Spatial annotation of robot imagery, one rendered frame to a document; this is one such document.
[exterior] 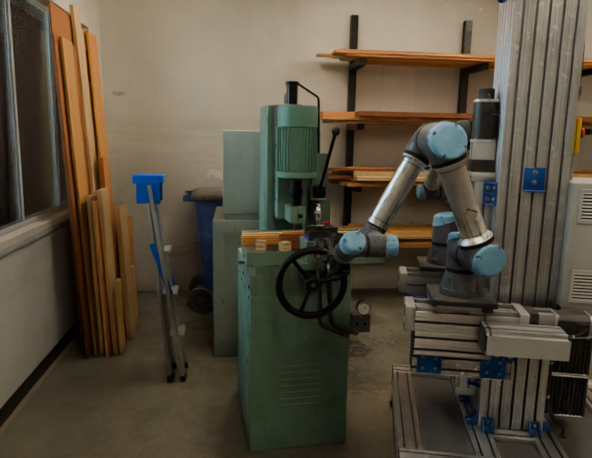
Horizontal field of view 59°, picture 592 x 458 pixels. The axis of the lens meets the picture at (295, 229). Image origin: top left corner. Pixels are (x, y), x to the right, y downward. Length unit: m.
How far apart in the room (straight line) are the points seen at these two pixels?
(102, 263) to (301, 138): 1.67
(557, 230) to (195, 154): 3.19
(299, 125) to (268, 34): 2.51
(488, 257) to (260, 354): 1.05
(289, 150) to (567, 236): 1.12
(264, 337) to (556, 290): 1.18
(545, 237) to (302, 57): 3.02
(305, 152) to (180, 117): 2.50
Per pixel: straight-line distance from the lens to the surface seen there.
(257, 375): 2.34
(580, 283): 2.20
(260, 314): 2.24
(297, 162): 2.23
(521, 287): 2.20
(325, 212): 2.52
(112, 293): 3.46
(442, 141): 1.69
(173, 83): 4.64
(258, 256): 2.17
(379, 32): 4.84
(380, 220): 1.81
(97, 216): 3.35
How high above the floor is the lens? 1.36
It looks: 10 degrees down
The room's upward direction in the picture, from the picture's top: 1 degrees clockwise
